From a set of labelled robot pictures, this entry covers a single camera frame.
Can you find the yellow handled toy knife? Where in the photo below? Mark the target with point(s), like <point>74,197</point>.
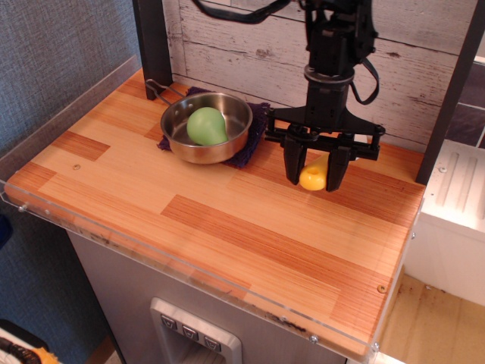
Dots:
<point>313,176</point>

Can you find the dark right frame post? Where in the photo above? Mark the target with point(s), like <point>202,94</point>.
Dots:
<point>457,83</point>

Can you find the dark left frame post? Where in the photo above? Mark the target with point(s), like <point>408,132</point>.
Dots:
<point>153,44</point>

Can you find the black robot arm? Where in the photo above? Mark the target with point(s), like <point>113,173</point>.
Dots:
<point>340,36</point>

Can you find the white toy sink unit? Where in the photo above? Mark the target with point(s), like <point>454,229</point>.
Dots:
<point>446,249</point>

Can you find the green toy pear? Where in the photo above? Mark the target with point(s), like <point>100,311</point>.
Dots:
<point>206,127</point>

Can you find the clear acrylic edge guard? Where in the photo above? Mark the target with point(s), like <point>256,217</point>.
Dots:
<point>321,266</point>

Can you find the purple knitted cloth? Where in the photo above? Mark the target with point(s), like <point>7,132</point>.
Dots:
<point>254,132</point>

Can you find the orange object bottom left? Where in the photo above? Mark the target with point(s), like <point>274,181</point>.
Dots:
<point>45,356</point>

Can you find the dark frame post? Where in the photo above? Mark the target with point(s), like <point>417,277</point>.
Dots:
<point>153,44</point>
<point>457,83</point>

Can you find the stainless steel pot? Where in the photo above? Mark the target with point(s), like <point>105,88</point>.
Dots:
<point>206,128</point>

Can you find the silver dispenser panel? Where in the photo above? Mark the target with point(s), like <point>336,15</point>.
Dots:
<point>186,338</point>

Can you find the grey toy fridge cabinet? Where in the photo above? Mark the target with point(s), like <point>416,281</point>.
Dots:
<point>124,288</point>

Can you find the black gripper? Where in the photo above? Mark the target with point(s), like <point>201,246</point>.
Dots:
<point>324,123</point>

